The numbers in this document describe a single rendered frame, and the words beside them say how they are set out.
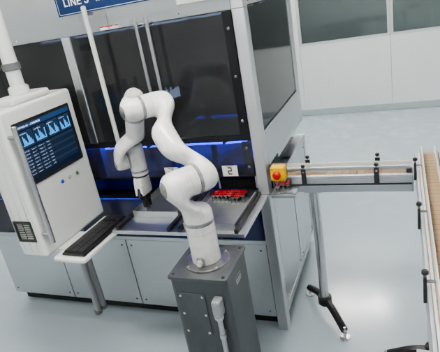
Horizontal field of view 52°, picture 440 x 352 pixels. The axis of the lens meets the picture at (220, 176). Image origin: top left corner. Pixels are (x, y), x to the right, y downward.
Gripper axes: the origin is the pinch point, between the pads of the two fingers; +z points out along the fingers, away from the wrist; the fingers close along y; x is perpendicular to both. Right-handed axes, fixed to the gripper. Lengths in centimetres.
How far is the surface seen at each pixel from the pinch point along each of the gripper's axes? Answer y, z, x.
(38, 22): -18, -96, -53
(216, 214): 1.1, 5.9, 38.7
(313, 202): -36, 17, 79
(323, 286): -37, 71, 79
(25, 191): 34, -22, -42
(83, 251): 31.0, 11.7, -21.8
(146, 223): 11.2, 6.2, 4.1
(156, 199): -15.3, 5.4, -4.1
